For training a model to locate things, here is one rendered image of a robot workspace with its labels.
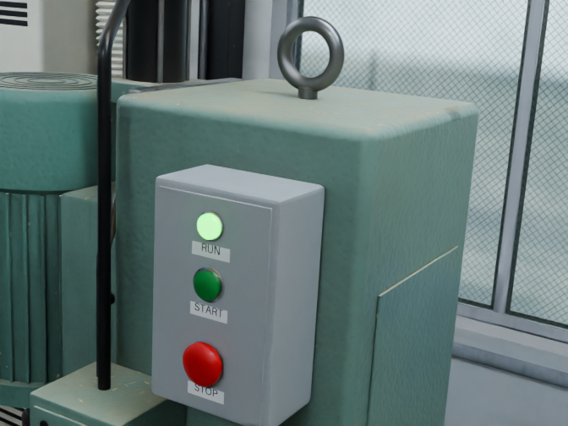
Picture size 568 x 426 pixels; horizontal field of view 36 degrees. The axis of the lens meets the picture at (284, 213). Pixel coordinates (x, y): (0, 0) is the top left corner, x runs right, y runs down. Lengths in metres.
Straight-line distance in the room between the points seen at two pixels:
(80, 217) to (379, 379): 0.30
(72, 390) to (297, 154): 0.26
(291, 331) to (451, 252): 0.21
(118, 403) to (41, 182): 0.24
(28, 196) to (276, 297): 0.34
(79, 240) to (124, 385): 0.15
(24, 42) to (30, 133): 1.56
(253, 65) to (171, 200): 1.68
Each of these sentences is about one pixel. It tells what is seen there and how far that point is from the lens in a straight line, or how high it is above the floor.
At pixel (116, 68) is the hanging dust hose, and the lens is 2.30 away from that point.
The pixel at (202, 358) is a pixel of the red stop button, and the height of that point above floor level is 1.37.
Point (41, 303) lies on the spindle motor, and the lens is 0.86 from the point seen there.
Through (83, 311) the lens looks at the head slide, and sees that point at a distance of 0.81.
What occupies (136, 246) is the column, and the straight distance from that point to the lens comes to 0.69.
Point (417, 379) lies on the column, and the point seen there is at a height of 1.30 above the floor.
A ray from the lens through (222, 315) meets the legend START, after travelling 0.58.
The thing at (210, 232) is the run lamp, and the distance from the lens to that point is 0.56.
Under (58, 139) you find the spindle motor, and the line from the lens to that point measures 0.81.
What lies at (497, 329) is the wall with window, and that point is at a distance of 2.11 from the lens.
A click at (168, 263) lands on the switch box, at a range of 0.60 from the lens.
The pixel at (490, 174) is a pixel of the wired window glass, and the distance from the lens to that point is 2.06.
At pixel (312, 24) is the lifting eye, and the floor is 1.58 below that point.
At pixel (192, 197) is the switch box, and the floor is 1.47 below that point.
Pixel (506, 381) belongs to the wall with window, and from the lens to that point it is 2.10.
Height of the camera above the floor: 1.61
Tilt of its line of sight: 15 degrees down
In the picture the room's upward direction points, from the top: 3 degrees clockwise
